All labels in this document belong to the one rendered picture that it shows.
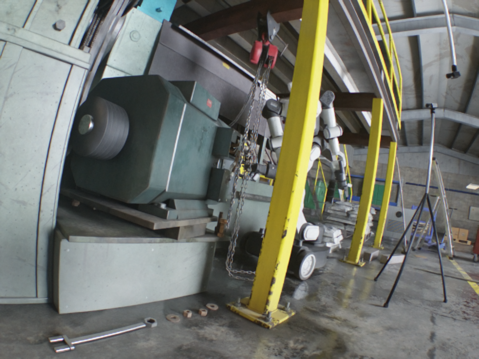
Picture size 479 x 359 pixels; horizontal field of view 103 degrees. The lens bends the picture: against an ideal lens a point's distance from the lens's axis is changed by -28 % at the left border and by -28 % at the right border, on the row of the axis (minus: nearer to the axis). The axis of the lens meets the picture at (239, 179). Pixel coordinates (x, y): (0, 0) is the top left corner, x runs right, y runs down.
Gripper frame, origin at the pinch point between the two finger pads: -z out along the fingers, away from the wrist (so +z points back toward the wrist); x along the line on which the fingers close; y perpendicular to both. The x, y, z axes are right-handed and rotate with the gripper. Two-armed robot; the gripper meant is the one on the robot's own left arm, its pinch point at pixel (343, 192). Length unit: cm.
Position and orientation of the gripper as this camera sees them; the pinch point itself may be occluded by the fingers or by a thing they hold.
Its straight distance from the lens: 219.3
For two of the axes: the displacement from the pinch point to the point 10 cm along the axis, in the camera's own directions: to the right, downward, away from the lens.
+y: 9.7, -2.6, 0.4
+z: -2.5, -9.6, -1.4
